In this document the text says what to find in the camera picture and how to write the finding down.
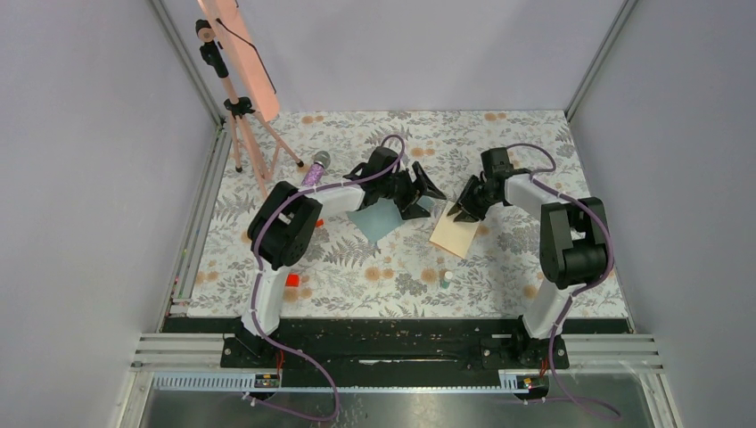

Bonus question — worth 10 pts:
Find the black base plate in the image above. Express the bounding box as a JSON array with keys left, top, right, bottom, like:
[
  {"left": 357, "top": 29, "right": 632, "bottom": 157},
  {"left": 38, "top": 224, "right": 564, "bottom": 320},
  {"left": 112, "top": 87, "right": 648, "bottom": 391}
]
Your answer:
[{"left": 160, "top": 317, "right": 583, "bottom": 390}]

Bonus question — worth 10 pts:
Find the red cylinder block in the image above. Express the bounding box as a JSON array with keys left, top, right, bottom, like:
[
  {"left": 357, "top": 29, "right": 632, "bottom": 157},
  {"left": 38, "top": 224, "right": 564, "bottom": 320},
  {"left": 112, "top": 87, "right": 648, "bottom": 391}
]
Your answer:
[{"left": 285, "top": 274, "right": 300, "bottom": 288}]

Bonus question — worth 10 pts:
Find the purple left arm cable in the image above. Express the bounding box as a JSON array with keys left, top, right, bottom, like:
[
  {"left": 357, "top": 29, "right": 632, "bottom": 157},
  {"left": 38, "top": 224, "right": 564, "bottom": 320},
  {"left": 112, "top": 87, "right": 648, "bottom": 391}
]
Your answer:
[{"left": 248, "top": 134, "right": 408, "bottom": 425}]

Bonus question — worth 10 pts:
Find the pink tripod stand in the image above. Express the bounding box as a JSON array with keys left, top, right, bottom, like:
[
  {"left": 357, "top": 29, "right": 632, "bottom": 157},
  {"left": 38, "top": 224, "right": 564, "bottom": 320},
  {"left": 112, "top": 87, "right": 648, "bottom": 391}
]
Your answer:
[{"left": 195, "top": 20, "right": 304, "bottom": 197}]

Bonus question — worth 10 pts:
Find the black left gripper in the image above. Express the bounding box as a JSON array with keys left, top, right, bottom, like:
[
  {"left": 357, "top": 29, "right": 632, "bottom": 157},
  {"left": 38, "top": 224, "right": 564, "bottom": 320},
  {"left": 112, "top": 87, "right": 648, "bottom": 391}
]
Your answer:
[{"left": 379, "top": 162, "right": 445, "bottom": 219}]

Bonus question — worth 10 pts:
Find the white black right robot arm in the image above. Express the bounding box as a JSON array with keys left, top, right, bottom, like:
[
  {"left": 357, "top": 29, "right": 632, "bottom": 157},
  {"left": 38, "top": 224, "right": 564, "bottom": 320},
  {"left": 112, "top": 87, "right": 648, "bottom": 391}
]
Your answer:
[{"left": 448, "top": 147, "right": 614, "bottom": 367}]

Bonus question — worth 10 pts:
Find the small glue stick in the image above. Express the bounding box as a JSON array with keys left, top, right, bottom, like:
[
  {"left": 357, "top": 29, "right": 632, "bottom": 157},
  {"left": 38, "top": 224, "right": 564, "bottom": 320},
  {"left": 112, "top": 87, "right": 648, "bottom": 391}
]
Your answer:
[{"left": 440, "top": 271, "right": 454, "bottom": 290}]

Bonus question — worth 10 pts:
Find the purple glitter microphone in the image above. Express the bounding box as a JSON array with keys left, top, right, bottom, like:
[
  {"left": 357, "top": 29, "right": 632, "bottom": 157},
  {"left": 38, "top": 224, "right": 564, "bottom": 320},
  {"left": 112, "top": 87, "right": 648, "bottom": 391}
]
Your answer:
[{"left": 300, "top": 151, "right": 331, "bottom": 187}]

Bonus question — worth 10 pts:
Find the floral table mat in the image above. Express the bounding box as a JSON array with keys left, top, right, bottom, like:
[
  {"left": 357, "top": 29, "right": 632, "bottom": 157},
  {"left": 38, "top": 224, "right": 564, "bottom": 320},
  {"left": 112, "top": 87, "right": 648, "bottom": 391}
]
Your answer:
[{"left": 186, "top": 110, "right": 631, "bottom": 320}]

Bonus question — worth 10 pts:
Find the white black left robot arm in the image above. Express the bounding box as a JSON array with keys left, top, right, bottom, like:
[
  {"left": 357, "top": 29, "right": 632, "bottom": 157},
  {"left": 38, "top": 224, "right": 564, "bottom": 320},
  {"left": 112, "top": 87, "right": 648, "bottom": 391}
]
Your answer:
[{"left": 241, "top": 146, "right": 447, "bottom": 366}]

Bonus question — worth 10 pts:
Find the pink light panel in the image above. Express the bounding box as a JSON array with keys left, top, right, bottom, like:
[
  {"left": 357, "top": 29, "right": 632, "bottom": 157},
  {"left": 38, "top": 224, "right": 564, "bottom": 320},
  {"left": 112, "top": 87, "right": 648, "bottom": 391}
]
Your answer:
[{"left": 198, "top": 0, "right": 280, "bottom": 122}]

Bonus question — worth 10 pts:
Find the white slotted cable duct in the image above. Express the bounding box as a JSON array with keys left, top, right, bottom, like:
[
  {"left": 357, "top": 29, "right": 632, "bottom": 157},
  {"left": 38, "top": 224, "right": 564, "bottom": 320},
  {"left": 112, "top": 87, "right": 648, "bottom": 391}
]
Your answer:
[{"left": 152, "top": 368, "right": 533, "bottom": 395}]

